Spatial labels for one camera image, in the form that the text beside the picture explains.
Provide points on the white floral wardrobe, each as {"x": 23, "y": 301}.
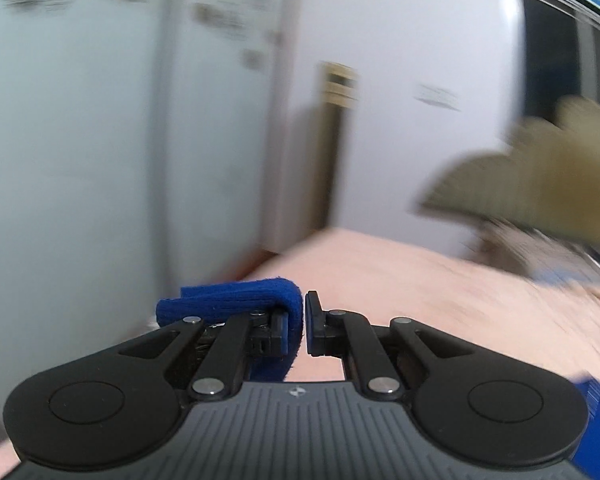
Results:
{"x": 132, "y": 158}

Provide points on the gold tower fan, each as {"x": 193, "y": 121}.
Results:
{"x": 337, "y": 98}

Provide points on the olive padded headboard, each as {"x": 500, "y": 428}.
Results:
{"x": 548, "y": 179}

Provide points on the white wall switch plate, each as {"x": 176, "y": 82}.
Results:
{"x": 437, "y": 96}

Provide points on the dark window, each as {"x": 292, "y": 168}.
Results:
{"x": 561, "y": 58}

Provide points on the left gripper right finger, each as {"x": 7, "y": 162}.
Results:
{"x": 350, "y": 337}

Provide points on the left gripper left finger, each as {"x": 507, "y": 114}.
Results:
{"x": 224, "y": 353}

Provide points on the blue knit sweater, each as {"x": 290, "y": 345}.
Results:
{"x": 216, "y": 303}

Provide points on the pink bed sheet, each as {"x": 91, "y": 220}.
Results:
{"x": 489, "y": 361}

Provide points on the beige patterned pillow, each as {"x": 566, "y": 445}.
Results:
{"x": 536, "y": 256}

